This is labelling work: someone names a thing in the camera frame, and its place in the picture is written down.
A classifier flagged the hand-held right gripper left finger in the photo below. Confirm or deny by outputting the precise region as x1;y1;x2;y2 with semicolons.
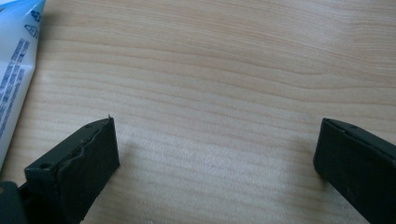
18;115;120;224

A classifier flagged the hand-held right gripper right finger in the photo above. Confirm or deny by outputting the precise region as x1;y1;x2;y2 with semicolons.
313;118;396;224

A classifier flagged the white and blue carton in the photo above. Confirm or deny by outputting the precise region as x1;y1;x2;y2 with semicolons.
0;0;47;171

